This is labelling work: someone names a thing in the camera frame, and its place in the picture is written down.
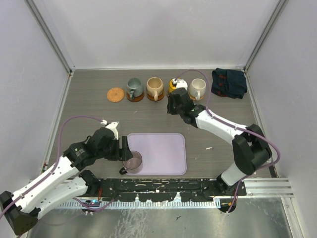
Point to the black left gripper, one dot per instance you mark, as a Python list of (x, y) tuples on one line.
[(124, 153)]

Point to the white slotted cable duct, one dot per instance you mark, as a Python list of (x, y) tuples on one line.
[(175, 204)]

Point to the white speckled ceramic mug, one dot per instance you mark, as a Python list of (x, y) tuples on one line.
[(197, 85)]

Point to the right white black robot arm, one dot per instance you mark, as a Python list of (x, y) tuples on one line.
[(250, 148)]

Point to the yellow glass cup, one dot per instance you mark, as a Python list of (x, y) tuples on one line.
[(171, 85)]

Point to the grey ceramic mug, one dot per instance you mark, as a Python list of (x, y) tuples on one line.
[(134, 88)]

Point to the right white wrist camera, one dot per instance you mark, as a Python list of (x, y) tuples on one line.
[(179, 83)]

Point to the pink ceramic mug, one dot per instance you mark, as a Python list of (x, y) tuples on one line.
[(133, 165)]

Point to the beige ceramic mug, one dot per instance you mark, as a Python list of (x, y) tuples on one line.
[(154, 87)]

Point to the brown wooden coaster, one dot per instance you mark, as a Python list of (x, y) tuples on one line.
[(135, 99), (151, 98)]

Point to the aluminium frame rail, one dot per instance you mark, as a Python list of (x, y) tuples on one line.
[(275, 187)]

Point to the dark blue folded cloth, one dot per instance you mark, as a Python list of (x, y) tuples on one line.
[(229, 83)]

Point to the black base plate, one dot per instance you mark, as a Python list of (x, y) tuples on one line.
[(158, 190)]

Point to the woven rattan coaster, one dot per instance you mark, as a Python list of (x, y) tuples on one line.
[(198, 97), (115, 94)]

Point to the lavender plastic tray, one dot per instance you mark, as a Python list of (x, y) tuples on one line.
[(163, 154)]

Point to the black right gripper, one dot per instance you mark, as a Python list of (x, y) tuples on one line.
[(170, 109)]

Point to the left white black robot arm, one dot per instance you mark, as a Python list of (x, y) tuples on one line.
[(67, 178)]

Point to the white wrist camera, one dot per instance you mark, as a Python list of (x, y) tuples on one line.
[(113, 126), (179, 83)]

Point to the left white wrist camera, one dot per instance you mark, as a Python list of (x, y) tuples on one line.
[(113, 126)]

